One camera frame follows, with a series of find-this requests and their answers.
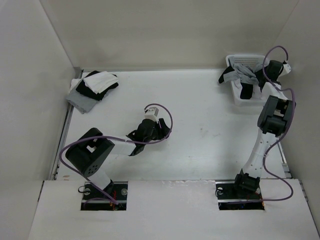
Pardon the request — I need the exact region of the black tank top in basket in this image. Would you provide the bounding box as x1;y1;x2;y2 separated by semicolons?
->
218;66;264;100

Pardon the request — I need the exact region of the folded white tank top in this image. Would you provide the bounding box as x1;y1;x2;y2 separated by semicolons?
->
83;71;118;94

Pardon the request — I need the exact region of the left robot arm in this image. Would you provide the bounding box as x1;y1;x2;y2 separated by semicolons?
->
65;118;171;200

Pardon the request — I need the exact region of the grey tank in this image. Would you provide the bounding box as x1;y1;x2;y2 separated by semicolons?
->
223;63;259;85
65;88;98;114

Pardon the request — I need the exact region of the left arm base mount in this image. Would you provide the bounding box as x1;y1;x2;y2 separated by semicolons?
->
77;182;129;211

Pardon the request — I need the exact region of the white plastic laundry basket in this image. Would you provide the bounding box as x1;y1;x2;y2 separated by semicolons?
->
225;54;271;106

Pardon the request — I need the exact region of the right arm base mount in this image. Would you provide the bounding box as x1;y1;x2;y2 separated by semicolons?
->
215;181;265;211

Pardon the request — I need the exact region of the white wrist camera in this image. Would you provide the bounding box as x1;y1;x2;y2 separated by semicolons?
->
280;61;292;76
144;106;159;123

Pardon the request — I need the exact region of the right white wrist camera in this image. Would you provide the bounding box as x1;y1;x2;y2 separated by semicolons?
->
280;61;292;76

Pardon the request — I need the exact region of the folded grey tank top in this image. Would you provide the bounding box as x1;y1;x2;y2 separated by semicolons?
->
65;88;98;114

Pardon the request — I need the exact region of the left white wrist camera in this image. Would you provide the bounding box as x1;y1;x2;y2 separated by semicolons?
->
144;106;159;123

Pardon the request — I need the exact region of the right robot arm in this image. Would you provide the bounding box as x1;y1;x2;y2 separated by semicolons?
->
231;60;295;198

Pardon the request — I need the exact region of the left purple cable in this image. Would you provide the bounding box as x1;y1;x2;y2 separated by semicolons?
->
58;103;174;204

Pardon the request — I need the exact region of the folded white garment underneath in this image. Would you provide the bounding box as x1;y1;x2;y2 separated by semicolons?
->
68;78;82;94

